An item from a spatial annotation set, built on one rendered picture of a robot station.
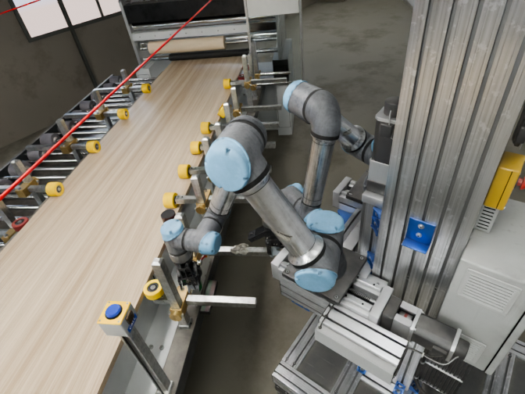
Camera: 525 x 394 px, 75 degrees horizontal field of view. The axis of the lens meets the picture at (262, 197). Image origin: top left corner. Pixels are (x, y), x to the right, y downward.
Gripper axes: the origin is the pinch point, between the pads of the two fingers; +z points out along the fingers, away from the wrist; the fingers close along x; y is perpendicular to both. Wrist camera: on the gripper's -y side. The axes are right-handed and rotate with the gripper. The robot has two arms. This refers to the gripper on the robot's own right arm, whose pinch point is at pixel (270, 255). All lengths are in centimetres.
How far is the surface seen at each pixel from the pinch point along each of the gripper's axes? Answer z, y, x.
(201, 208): -13.6, -33.8, 16.6
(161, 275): -24, -34, -31
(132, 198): -8, -78, 31
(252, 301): -1.5, -4.6, -25.3
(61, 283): -8, -87, -24
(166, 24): -43, -124, 254
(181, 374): 13, -31, -49
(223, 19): -44, -67, 254
